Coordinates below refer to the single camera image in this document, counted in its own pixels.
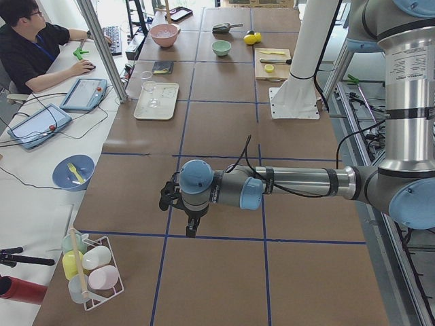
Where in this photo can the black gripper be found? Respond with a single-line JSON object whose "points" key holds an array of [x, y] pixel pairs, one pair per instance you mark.
{"points": [[193, 216]]}

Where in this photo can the small green bowl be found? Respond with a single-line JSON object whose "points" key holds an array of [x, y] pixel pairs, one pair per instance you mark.
{"points": [[221, 47]]}

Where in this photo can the metal ice scoop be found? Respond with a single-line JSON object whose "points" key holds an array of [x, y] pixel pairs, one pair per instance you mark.
{"points": [[224, 28]]}

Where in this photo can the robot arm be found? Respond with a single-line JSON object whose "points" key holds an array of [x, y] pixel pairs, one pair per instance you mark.
{"points": [[402, 185]]}

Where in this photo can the blue bowl with fork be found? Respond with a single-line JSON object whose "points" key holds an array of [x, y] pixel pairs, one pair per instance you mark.
{"points": [[74, 173]]}

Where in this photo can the pink bowl of ice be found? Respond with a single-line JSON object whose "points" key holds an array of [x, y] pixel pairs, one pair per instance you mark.
{"points": [[165, 35]]}

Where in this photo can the pink cup in rack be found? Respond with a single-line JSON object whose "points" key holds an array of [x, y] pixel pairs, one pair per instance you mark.
{"points": [[103, 278]]}

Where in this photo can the white cup in rack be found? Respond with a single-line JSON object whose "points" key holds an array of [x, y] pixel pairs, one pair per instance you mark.
{"points": [[96, 257]]}

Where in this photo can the green cup in rack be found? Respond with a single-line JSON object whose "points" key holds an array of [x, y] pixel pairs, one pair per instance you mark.
{"points": [[67, 244]]}

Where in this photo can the clear cup in rack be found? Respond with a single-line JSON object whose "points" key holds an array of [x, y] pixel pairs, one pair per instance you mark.
{"points": [[75, 290]]}

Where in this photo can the yellow cup in rack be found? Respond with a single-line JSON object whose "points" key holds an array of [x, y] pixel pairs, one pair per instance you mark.
{"points": [[69, 265]]}

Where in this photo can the cream bear tray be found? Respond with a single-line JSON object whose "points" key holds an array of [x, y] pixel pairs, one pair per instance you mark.
{"points": [[166, 93]]}

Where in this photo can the clear wine glass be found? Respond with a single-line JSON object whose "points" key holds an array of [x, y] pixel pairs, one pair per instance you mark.
{"points": [[149, 87]]}

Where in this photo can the grey folded cloth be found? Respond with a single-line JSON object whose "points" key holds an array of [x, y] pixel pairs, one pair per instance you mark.
{"points": [[163, 67]]}

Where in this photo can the far blue teach pendant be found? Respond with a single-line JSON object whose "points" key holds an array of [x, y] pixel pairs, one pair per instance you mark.
{"points": [[84, 95]]}

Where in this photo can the blue teach pendant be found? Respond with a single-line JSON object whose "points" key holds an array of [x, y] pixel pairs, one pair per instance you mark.
{"points": [[84, 95], [39, 127]]}

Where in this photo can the black tripod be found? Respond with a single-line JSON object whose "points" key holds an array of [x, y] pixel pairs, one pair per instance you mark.
{"points": [[12, 256]]}

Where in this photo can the wooden cutting board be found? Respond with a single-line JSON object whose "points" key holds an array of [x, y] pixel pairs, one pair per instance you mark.
{"points": [[280, 73]]}

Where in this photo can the near blue teach pendant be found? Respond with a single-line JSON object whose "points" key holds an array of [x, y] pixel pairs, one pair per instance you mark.
{"points": [[39, 127]]}

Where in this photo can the red bottle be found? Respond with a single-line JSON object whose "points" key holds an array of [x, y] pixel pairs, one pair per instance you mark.
{"points": [[21, 290]]}

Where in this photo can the yellow plastic knife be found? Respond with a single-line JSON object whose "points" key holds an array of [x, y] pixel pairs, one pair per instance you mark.
{"points": [[272, 52]]}

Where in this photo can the yellow lemon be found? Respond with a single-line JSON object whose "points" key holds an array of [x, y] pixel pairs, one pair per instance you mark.
{"points": [[258, 36], [250, 39]]}

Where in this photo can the black keyboard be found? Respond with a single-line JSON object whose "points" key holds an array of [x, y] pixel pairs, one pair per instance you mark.
{"points": [[114, 33]]}

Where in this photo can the seated person black shirt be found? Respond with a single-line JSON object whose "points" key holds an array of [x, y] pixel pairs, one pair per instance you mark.
{"points": [[30, 45]]}

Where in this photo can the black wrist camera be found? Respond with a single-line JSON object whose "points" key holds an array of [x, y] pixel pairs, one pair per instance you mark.
{"points": [[170, 194]]}

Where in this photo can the white wire cup rack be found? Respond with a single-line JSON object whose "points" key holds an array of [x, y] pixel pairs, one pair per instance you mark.
{"points": [[96, 297]]}

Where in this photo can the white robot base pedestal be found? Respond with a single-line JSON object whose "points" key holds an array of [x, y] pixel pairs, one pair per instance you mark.
{"points": [[296, 98]]}

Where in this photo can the aluminium frame post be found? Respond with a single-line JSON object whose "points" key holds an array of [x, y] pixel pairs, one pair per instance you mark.
{"points": [[94, 26]]}

